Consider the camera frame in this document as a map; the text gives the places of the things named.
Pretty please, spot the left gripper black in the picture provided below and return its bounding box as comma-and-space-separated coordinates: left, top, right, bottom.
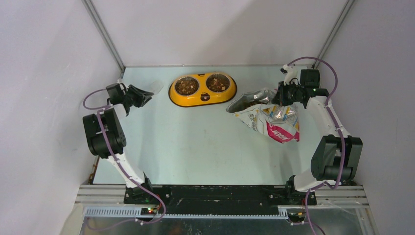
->
122, 85, 153, 108

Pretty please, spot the clear plastic scoop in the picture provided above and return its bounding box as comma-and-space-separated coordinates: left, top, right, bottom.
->
148, 80, 164, 95

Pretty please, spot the colourful pet food bag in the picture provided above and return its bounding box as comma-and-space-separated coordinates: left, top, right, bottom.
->
226, 89, 300, 143

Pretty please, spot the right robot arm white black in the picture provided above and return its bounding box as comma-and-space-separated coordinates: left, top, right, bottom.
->
272, 65, 363, 205

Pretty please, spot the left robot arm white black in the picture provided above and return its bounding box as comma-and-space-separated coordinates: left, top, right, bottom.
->
82, 82, 160, 204

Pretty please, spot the yellow double pet bowl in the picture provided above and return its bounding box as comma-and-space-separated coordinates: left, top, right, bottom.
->
168, 72, 237, 107

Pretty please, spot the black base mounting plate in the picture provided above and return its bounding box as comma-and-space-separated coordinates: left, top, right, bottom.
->
123, 185, 317, 214

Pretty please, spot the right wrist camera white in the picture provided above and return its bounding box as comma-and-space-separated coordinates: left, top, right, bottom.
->
280, 64, 298, 85

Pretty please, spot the grey slotted cable duct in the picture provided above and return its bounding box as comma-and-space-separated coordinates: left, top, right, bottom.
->
84, 206, 288, 219

